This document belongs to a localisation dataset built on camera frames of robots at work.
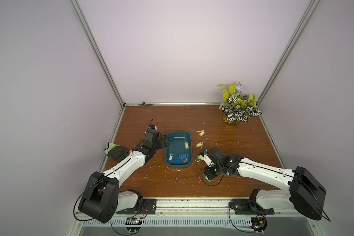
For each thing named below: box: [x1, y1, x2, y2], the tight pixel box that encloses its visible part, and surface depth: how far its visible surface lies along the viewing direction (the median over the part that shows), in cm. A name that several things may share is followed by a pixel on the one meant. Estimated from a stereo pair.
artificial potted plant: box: [218, 83, 263, 126], surface depth 89 cm
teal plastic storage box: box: [165, 130, 193, 169], surface depth 94 cm
